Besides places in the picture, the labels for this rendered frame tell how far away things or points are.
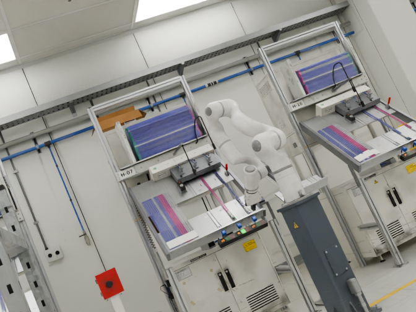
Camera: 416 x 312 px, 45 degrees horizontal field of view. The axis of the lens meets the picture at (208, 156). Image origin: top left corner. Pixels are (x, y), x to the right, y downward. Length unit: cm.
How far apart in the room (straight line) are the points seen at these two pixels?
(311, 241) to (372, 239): 125
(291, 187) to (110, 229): 265
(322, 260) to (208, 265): 99
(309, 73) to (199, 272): 181
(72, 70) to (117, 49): 53
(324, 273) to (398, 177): 155
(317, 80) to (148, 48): 211
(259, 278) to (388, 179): 128
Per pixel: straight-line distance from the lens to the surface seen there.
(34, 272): 136
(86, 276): 506
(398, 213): 410
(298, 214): 276
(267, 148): 276
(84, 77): 543
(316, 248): 277
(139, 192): 359
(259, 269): 359
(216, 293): 351
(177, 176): 355
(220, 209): 334
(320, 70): 426
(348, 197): 392
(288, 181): 280
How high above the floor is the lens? 80
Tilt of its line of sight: 7 degrees up
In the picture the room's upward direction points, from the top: 24 degrees counter-clockwise
